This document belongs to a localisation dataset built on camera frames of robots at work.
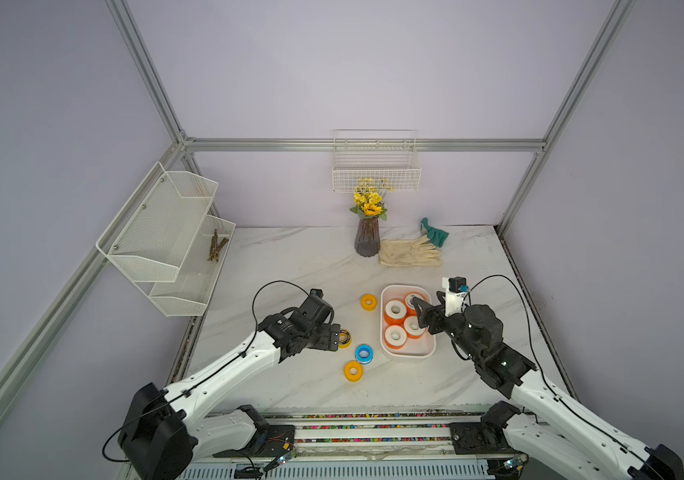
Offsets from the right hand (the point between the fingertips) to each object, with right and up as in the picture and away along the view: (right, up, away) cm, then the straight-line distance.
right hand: (426, 300), depth 78 cm
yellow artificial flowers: (-15, +31, +15) cm, 38 cm away
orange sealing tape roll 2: (-7, -13, +12) cm, 19 cm away
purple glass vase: (-14, +18, +26) cm, 35 cm away
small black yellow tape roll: (-22, -14, +12) cm, 29 cm away
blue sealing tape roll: (-16, -18, +10) cm, 26 cm away
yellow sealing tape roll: (-14, -4, +20) cm, 25 cm away
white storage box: (0, -16, +11) cm, 20 cm away
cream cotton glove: (+2, +13, +34) cm, 37 cm away
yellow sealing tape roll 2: (-20, -22, +7) cm, 30 cm away
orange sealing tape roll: (-6, -6, +15) cm, 17 cm away
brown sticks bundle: (-65, +15, +18) cm, 69 cm away
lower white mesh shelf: (-71, 0, +14) cm, 73 cm away
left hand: (-29, -10, +3) cm, 31 cm away
